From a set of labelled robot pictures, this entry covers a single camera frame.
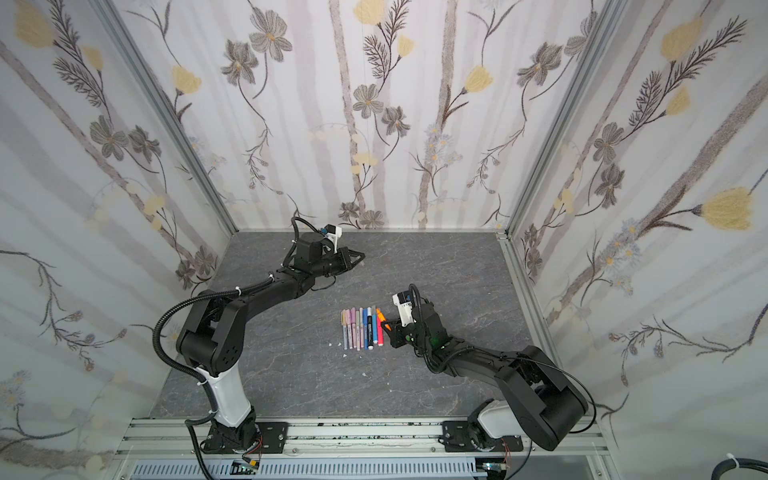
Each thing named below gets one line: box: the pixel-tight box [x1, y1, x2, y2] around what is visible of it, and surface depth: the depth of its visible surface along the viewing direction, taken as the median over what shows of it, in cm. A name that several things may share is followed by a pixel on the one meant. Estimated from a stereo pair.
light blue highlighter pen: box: [372, 305, 377, 344], surface depth 95 cm
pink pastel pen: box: [346, 309, 353, 350], surface depth 95 cm
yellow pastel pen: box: [341, 309, 348, 350], surface depth 95 cm
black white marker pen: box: [367, 306, 374, 351], surface depth 95 cm
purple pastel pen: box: [351, 307, 357, 349], surface depth 97 cm
